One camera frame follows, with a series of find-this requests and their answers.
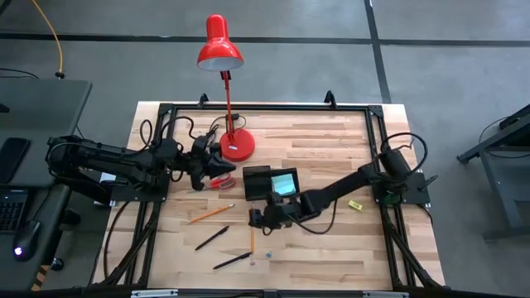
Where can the black aluminium table frame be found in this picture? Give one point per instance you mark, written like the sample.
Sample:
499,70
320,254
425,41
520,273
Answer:
269,108

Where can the black mesh desk organizer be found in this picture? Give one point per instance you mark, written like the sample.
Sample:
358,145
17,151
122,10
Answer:
256,184

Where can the black round caster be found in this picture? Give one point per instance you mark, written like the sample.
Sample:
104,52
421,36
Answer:
57,264

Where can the black computer mouse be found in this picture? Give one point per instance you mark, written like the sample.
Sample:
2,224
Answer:
27,240

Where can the black smartphone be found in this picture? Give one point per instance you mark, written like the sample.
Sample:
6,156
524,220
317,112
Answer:
12,159

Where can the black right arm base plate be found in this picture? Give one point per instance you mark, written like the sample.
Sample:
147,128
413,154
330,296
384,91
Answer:
414,190

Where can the black metal stand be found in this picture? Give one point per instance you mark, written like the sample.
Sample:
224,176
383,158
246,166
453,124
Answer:
503,190

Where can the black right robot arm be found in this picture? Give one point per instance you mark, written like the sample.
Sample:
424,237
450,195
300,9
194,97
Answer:
343,186

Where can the orange pencil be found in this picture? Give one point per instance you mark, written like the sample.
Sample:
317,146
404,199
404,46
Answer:
252,240
211,214

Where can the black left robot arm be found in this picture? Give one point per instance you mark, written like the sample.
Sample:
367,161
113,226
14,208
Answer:
107,159

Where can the black keyboard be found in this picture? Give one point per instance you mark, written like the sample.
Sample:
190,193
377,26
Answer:
10,211

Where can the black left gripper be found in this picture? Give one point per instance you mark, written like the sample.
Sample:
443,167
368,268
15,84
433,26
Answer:
199,165

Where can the black frame clamp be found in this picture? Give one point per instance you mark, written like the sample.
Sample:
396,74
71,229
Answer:
203,100
330,99

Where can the dark grey desk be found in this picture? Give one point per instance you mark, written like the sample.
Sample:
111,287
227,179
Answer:
41,107

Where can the yellow eraser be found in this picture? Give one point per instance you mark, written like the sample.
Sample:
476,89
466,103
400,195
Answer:
355,205

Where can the black pen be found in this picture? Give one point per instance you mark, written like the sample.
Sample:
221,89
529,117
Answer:
212,238
232,260

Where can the teal sticky note pad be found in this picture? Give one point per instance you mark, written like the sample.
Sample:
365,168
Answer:
284,185

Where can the silver table edge bracket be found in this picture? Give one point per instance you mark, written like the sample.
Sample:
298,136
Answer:
385,294
153,294

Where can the red desk lamp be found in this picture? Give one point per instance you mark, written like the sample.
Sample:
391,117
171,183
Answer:
219,41

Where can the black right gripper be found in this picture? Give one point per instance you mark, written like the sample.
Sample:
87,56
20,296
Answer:
281,213

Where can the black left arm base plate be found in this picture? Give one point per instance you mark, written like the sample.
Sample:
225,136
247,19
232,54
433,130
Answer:
136,194

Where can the white paper label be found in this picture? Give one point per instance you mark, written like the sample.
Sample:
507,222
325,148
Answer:
107,178

